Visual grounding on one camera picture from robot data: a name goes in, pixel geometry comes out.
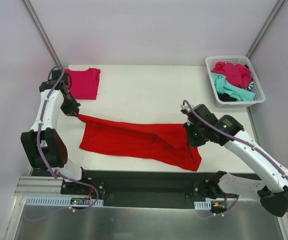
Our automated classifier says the magenta t shirt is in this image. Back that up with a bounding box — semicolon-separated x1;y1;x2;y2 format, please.
211;61;252;89
66;68;101;100

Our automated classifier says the red t shirt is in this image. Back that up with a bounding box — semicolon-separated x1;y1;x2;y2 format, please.
78;114;202;172

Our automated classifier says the white plastic basket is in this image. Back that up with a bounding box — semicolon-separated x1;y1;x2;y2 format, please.
205;55;265;108

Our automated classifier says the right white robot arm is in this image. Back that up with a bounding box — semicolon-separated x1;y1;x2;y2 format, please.
181;100;288;217

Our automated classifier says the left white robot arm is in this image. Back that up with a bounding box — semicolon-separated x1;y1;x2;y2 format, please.
21;65;89;195

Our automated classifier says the black garment in basket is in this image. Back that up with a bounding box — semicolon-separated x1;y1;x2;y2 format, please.
217;93;237;102

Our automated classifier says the teal t shirt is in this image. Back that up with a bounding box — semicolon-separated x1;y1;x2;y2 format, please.
211;73;255;102

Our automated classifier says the striped garment in basket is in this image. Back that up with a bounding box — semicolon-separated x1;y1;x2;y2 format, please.
245;79;254;92

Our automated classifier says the crumpled magenta t shirt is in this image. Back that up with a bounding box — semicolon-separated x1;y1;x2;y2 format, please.
211;61;252;89

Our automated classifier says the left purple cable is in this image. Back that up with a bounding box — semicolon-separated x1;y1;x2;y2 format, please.
23;65;99;222

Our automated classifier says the right white cable duct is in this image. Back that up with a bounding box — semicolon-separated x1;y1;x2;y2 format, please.
194;200;212;211

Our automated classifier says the white cable duct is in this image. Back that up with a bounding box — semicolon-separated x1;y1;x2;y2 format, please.
194;200;212;211
26;196;104;208

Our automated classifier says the aluminium rail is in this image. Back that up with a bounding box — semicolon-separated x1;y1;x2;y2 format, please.
15;176;63;197

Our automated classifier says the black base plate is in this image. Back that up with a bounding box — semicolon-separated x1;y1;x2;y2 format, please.
32;167;238;210

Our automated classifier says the left white cable duct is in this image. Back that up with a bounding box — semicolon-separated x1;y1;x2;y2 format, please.
26;196;104;208

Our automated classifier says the left aluminium frame post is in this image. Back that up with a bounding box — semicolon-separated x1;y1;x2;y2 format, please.
21;0;62;65

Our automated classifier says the aluminium frame post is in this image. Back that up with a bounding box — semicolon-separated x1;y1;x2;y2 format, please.
246;0;288;59
21;0;62;65

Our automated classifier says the right aluminium frame post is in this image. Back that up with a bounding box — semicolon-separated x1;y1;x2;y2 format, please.
246;0;288;59

